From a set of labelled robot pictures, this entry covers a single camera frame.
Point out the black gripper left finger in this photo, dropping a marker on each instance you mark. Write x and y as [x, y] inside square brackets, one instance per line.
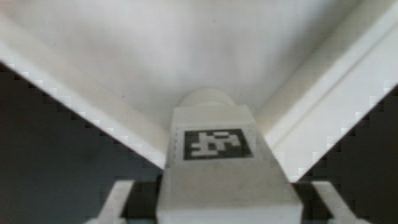
[129, 204]

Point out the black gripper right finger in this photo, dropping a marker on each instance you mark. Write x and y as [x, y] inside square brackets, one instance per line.
[325, 207]

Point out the white square table top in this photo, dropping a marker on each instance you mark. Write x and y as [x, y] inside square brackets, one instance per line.
[298, 55]

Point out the white table leg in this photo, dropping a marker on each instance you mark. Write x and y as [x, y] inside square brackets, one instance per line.
[223, 185]

